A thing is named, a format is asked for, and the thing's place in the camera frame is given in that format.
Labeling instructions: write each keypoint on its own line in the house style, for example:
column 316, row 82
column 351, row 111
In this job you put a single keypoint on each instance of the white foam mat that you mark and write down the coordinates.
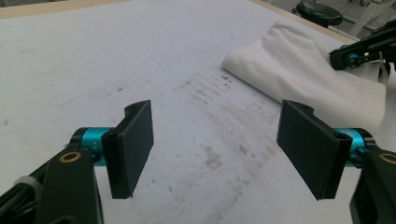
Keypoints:
column 155, row 46

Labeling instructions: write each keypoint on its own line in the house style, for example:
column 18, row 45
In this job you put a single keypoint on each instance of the black stool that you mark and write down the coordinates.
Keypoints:
column 319, row 12

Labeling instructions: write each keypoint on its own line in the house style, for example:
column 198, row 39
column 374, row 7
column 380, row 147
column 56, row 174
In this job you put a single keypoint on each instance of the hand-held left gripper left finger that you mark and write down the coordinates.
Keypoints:
column 130, row 149

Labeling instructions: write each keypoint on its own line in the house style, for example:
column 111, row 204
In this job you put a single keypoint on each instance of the white tank top black trim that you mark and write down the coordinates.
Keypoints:
column 295, row 71

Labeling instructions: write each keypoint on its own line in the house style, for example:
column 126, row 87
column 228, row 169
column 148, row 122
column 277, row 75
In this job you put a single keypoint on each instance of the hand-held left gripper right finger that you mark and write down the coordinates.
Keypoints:
column 308, row 146

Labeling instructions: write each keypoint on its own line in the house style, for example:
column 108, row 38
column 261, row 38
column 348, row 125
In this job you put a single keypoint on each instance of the white metal stand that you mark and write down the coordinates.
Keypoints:
column 370, row 12

